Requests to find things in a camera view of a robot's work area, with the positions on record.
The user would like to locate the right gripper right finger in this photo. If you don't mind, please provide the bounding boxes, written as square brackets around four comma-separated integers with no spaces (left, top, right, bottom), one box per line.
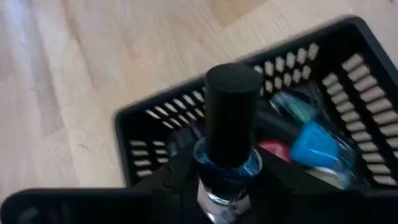
[248,148,365,224]

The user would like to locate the cream nail polish bottle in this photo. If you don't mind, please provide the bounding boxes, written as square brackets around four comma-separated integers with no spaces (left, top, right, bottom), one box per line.
[306,167,357,190]

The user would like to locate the black plastic slotted basket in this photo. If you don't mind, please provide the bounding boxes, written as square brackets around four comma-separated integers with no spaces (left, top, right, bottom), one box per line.
[113,14,398,191]

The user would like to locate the bright blue nail polish bottle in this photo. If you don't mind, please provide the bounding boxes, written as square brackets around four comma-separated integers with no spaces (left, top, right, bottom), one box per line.
[254,107,357,170]

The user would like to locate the pink nail polish bottle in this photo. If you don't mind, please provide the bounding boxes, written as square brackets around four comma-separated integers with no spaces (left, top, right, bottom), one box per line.
[257,139,294,165]

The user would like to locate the dark teal nail polish bottle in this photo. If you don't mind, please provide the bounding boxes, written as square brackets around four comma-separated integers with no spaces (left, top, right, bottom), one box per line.
[192,63,264,224]

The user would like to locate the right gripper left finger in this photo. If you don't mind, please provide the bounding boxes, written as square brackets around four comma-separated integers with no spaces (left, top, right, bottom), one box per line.
[133,146,200,224]

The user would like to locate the light blue nail polish bottle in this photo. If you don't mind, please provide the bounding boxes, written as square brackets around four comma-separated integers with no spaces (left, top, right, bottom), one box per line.
[269,91,318,123]

